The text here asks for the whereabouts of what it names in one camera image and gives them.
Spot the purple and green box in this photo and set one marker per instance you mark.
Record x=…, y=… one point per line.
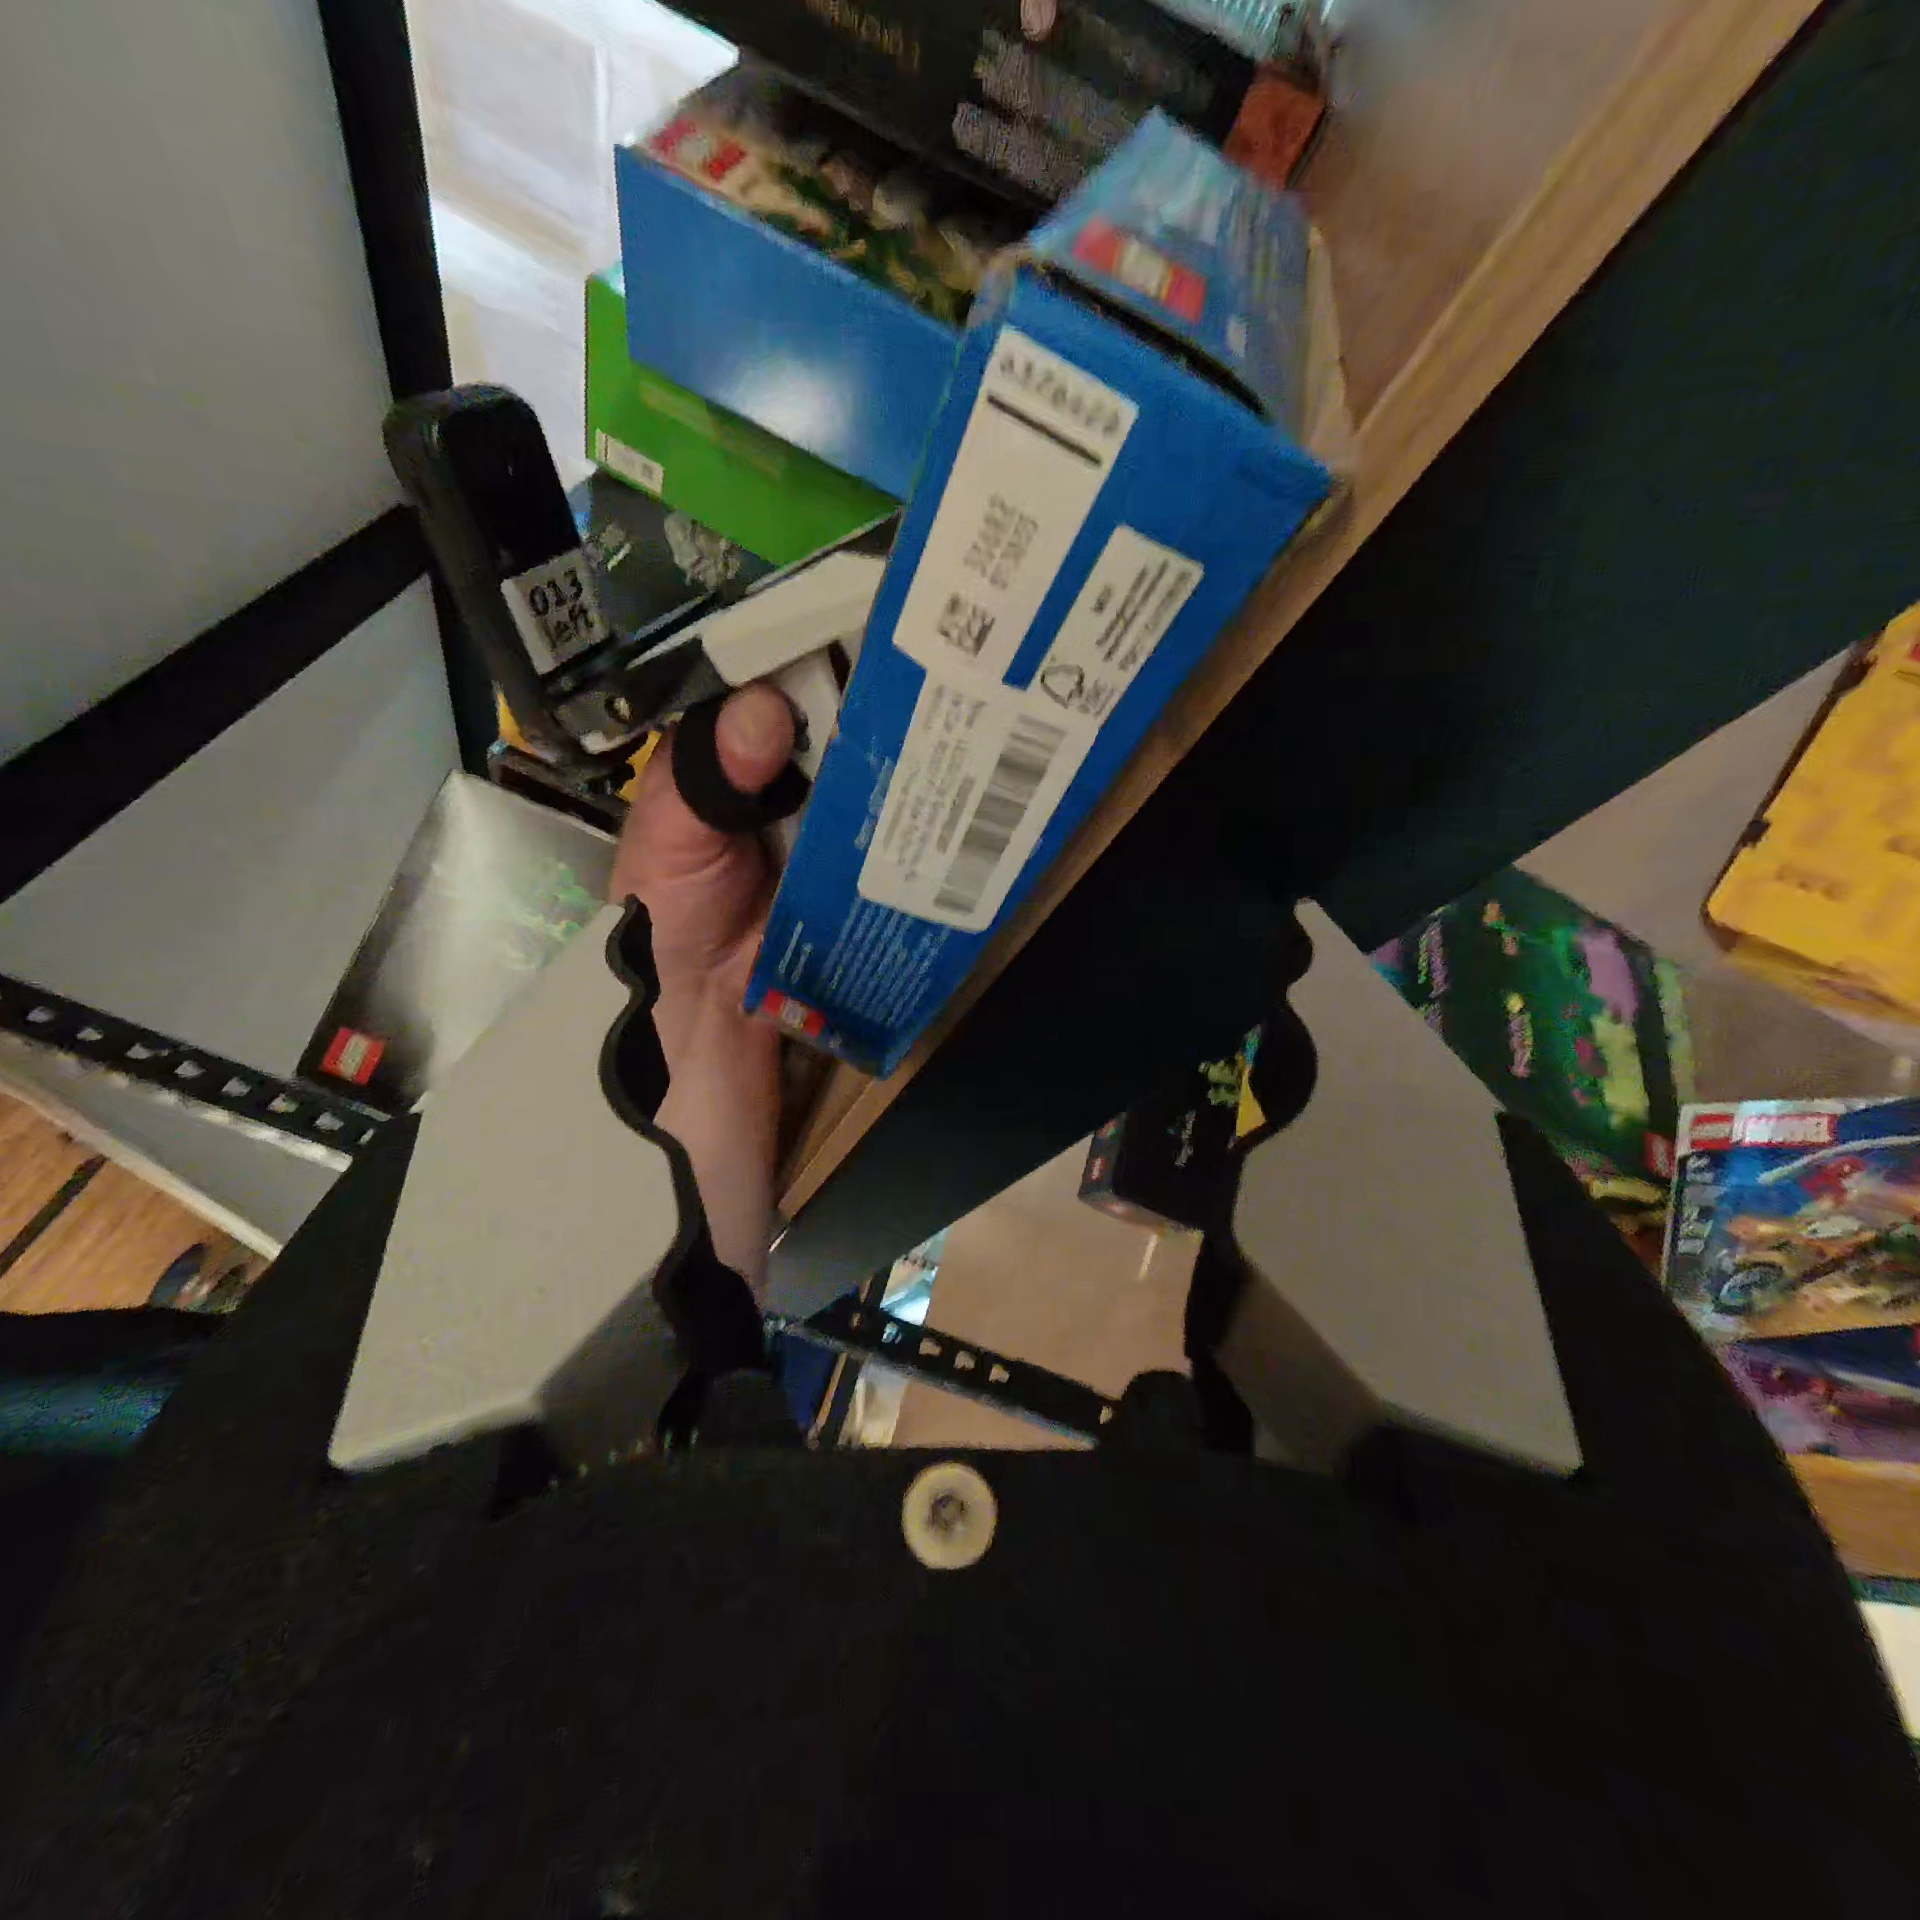
x=1560, y=1004

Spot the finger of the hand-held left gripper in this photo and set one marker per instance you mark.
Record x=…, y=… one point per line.
x=774, y=628

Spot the perforated black metal rail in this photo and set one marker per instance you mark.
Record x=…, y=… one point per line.
x=182, y=1068
x=961, y=1362

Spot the blue toy brick set box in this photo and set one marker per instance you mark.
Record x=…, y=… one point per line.
x=1035, y=628

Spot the blue box with plant picture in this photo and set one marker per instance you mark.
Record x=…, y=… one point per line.
x=765, y=284

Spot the green toy brick set box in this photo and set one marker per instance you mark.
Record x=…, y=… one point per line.
x=705, y=442

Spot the black box with green picture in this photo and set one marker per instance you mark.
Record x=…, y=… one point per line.
x=465, y=930

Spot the wooden shelf with green edge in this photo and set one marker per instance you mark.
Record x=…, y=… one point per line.
x=1576, y=600

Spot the small black and yellow box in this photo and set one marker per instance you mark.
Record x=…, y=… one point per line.
x=1184, y=1141

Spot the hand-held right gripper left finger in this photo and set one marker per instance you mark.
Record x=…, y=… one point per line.
x=510, y=1200

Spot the yellow toy brick set box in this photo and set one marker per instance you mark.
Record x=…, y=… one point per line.
x=1839, y=840

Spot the blue box with vehicle picture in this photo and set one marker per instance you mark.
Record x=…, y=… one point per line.
x=1799, y=1215

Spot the person's left hand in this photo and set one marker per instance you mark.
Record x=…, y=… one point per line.
x=698, y=884

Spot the purple toy brick set box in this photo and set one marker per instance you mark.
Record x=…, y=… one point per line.
x=1829, y=1387

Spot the black metal rack frame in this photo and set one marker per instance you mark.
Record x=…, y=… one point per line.
x=383, y=194

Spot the person's left forearm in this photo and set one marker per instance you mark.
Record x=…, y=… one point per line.
x=727, y=1155

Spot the black toy brick set box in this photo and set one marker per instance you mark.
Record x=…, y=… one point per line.
x=1021, y=76

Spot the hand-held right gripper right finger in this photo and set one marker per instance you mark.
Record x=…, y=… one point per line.
x=1389, y=1200

